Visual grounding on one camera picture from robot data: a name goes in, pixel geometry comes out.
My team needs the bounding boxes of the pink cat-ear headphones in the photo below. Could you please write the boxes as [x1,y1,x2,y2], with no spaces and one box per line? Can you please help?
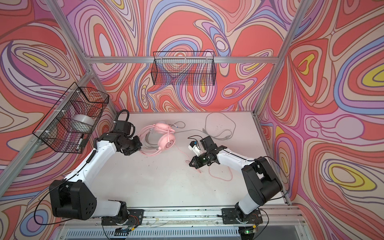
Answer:
[138,122,176,157]

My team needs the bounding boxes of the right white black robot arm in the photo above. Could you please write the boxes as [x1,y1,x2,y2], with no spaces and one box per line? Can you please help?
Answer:
[188,137,283,218]

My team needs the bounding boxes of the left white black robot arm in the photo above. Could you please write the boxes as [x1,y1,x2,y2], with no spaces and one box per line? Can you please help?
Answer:
[49,121,142,224]

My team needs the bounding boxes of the white tape roll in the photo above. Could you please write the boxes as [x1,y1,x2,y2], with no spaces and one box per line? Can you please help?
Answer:
[71,114,95,134]

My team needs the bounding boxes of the black marker in basket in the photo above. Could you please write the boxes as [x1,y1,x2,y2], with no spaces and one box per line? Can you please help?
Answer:
[76,137,88,152]

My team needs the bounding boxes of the grey white headphone cable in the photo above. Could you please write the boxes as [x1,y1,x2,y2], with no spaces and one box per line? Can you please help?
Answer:
[169,112,237,142]

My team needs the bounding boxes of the black wire basket left wall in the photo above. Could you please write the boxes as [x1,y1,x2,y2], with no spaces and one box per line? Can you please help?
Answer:
[33,83,109,154]

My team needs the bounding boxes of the black wire basket wall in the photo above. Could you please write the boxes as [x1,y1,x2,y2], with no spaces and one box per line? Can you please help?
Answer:
[33,83,109,154]
[151,51,217,86]

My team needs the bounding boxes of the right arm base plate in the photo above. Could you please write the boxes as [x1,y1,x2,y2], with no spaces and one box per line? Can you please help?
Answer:
[217,208,263,226]

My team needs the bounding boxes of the black wire basket back wall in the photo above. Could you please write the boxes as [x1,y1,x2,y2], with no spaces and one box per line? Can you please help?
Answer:
[151,51,217,86]

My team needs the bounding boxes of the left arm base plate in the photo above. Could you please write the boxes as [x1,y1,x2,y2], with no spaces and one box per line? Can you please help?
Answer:
[102,209,144,227]

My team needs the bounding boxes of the aluminium front rail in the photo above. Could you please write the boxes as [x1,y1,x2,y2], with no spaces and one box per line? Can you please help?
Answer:
[61,205,307,229]

